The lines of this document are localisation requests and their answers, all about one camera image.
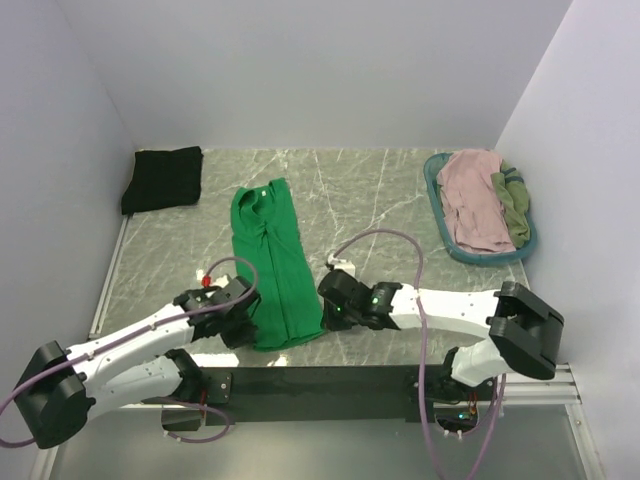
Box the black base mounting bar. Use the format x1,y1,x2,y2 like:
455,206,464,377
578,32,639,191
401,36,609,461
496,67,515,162
139,365,481,427

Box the black folded tank top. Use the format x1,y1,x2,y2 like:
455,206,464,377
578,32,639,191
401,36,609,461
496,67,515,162
120,146,203,216

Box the olive green tank top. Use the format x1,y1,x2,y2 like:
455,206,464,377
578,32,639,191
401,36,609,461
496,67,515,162
491,160,531,249

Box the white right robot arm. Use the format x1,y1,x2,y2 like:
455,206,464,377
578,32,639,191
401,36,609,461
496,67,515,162
318,269,564,399

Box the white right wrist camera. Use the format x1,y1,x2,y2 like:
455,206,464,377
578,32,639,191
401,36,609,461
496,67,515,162
325,254,356,277

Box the pink tank top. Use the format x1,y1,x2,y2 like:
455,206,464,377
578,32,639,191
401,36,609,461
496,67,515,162
436,149,515,254

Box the aluminium frame rail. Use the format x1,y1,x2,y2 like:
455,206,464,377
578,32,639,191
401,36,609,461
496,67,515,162
124,363,584,410

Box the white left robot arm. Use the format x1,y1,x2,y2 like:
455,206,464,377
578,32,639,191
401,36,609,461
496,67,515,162
10,276,260,450

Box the teal plastic basket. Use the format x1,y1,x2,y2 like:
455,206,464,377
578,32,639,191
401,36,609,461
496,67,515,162
423,152,538,267

